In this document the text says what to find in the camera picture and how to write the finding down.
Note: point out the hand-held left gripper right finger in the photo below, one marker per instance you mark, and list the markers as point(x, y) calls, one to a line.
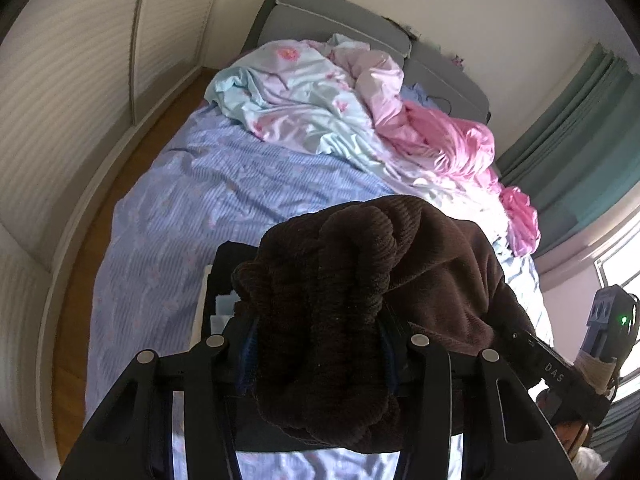
point(387, 355)

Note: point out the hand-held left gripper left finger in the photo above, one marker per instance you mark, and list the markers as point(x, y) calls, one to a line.
point(245, 360)

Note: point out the brown fleece pants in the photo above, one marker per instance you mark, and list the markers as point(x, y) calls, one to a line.
point(350, 285)

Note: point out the person's right forearm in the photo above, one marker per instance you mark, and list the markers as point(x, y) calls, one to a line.
point(590, 467)

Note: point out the person's right hand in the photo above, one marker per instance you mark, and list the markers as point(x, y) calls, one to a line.
point(572, 437)

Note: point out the light blue folded cloth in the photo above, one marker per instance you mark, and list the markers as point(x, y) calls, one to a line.
point(225, 312)

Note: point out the white folded cloth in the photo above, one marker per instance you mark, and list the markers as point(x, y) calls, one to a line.
point(202, 305)

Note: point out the window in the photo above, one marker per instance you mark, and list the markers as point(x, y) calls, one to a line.
point(622, 270)

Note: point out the bed with blue striped sheet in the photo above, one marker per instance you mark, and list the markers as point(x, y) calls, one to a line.
point(200, 210)

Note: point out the pink satin duvet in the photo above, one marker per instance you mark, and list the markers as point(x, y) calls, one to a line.
point(440, 145)

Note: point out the teal curtain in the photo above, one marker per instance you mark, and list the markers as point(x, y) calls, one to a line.
point(575, 150)

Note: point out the blue pillow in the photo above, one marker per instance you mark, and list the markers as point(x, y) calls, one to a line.
point(417, 96)

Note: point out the light blue floral quilt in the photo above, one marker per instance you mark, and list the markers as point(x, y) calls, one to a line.
point(290, 90)

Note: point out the white wardrobe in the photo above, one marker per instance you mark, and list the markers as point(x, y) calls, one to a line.
point(75, 110)

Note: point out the small pink ornament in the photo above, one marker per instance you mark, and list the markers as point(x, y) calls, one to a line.
point(457, 60)

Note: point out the grey upholstered headboard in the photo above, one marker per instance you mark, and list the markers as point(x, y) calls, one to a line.
point(350, 20)

